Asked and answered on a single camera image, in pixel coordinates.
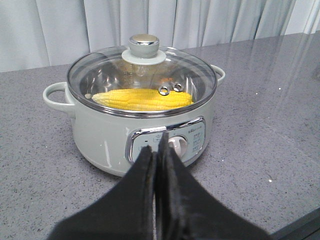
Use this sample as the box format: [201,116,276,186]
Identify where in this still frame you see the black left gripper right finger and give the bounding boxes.
[155,132,271,240]

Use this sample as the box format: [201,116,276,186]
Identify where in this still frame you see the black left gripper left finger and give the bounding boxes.
[48,146,156,240]

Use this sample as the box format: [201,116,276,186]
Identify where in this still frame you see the yellow corn cob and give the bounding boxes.
[91,88,193,112]

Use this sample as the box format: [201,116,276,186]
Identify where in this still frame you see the glass pot lid with knob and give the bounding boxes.
[67,34,223,118]

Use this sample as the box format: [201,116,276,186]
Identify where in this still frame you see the pale green electric cooking pot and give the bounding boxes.
[43,65,226,176]

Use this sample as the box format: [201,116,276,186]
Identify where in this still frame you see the white pleated curtain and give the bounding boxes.
[0,0,320,72]

